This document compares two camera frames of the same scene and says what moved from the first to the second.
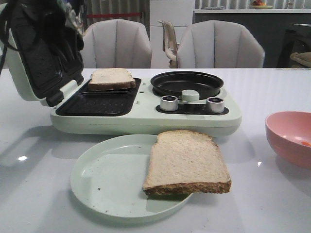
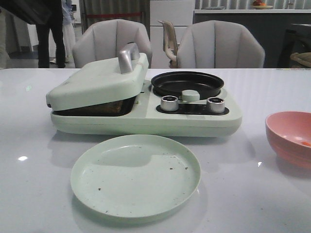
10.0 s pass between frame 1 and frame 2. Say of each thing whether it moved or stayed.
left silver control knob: stayed
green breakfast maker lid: moved
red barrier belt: stayed
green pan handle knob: stayed
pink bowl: stayed
